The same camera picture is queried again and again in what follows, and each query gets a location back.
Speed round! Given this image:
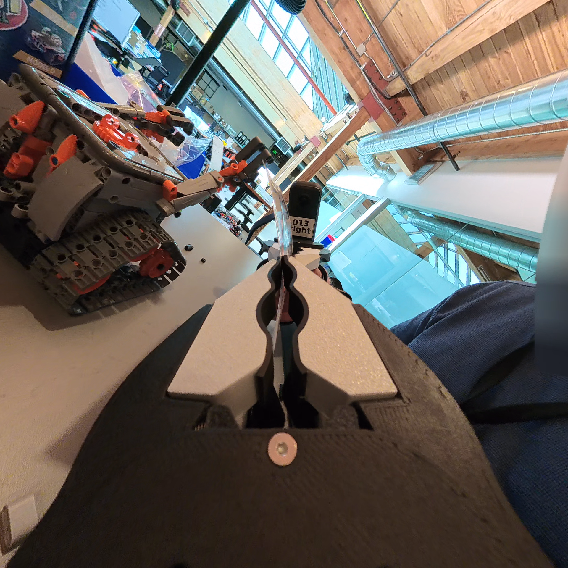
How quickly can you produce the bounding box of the black lanyard strap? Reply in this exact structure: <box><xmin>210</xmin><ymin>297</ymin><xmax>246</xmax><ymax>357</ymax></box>
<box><xmin>464</xmin><ymin>342</ymin><xmax>568</xmax><ymax>424</ymax></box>

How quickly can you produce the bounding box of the blue robot kit box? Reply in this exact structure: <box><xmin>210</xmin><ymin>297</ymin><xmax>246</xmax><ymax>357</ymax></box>
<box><xmin>0</xmin><ymin>0</ymin><xmax>96</xmax><ymax>85</ymax></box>

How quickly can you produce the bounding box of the blue storage bin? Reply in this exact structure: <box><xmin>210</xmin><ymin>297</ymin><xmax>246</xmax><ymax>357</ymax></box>
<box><xmin>73</xmin><ymin>58</ymin><xmax>209</xmax><ymax>178</ymax></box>

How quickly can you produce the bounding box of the grey orange tracked toy robot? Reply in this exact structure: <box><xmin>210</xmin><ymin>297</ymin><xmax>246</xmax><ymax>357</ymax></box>
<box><xmin>0</xmin><ymin>63</ymin><xmax>276</xmax><ymax>317</ymax></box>

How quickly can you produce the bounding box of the clear plastic bag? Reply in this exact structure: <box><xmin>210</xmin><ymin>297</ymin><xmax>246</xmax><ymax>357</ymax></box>
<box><xmin>75</xmin><ymin>33</ymin><xmax>147</xmax><ymax>103</ymax></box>

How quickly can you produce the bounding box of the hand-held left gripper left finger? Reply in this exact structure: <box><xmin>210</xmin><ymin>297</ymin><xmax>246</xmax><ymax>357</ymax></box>
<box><xmin>166</xmin><ymin>257</ymin><xmax>285</xmax><ymax>427</ymax></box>

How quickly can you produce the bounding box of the robot sticker sheet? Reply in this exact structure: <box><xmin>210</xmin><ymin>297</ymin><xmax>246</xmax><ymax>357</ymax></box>
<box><xmin>265</xmin><ymin>166</ymin><xmax>297</xmax><ymax>387</ymax></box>

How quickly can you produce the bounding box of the silver ventilation duct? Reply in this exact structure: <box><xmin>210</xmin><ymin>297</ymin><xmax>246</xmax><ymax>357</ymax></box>
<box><xmin>397</xmin><ymin>204</ymin><xmax>540</xmax><ymax>273</ymax></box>
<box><xmin>357</xmin><ymin>69</ymin><xmax>568</xmax><ymax>183</ymax></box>

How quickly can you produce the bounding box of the black metal post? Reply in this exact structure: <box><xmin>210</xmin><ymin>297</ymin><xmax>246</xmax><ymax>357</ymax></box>
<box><xmin>169</xmin><ymin>0</ymin><xmax>253</xmax><ymax>106</ymax></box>
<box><xmin>60</xmin><ymin>0</ymin><xmax>100</xmax><ymax>80</ymax></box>

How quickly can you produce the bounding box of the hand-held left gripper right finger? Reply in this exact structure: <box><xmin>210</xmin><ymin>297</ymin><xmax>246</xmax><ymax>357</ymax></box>
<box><xmin>284</xmin><ymin>256</ymin><xmax>399</xmax><ymax>427</ymax></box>

